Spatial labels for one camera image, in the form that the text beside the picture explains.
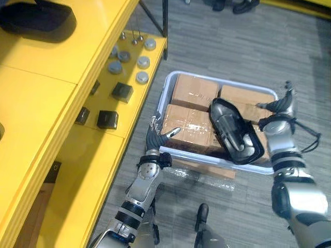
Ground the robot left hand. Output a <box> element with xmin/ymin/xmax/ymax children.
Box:
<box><xmin>145</xmin><ymin>114</ymin><xmax>182</xmax><ymax>156</ymax></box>

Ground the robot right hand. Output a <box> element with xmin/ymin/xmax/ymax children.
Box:
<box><xmin>257</xmin><ymin>81</ymin><xmax>297</xmax><ymax>118</ymax></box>

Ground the black plastic housing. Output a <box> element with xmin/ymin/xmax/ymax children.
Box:
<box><xmin>0</xmin><ymin>0</ymin><xmax>78</xmax><ymax>43</ymax></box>
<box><xmin>208</xmin><ymin>97</ymin><xmax>266</xmax><ymax>166</ymax></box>

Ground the yellow shelf board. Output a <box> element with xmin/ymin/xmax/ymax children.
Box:
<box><xmin>261</xmin><ymin>0</ymin><xmax>331</xmax><ymax>20</ymax></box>

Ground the yellow shelf unit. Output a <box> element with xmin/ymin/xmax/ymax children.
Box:
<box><xmin>0</xmin><ymin>0</ymin><xmax>169</xmax><ymax>248</ymax></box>

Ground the cardboard box on shelf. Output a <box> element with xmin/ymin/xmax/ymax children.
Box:
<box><xmin>12</xmin><ymin>182</ymin><xmax>54</xmax><ymax>248</ymax></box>

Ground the small black box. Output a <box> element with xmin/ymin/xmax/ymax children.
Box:
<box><xmin>74</xmin><ymin>106</ymin><xmax>91</xmax><ymax>127</ymax></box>
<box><xmin>96</xmin><ymin>110</ymin><xmax>119</xmax><ymax>130</ymax></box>
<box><xmin>89</xmin><ymin>79</ymin><xmax>101</xmax><ymax>96</ymax></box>
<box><xmin>111</xmin><ymin>82</ymin><xmax>134</xmax><ymax>104</ymax></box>

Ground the white plastic bin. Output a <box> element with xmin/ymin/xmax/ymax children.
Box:
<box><xmin>157</xmin><ymin>70</ymin><xmax>279</xmax><ymax>176</ymax></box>

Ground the robot dark foot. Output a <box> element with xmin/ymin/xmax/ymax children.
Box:
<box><xmin>194</xmin><ymin>203</ymin><xmax>209</xmax><ymax>232</ymax></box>

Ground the black box with label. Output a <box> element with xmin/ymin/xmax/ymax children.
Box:
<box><xmin>44</xmin><ymin>161</ymin><xmax>63</xmax><ymax>184</ymax></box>

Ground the person's foot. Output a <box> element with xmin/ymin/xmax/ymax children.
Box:
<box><xmin>232</xmin><ymin>0</ymin><xmax>260</xmax><ymax>14</ymax></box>
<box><xmin>201</xmin><ymin>0</ymin><xmax>232</xmax><ymax>11</ymax></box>

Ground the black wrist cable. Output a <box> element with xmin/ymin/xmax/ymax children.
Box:
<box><xmin>292</xmin><ymin>117</ymin><xmax>322</xmax><ymax>156</ymax></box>

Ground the black metal shelf frame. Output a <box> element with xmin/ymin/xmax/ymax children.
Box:
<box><xmin>139</xmin><ymin>0</ymin><xmax>169</xmax><ymax>61</ymax></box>

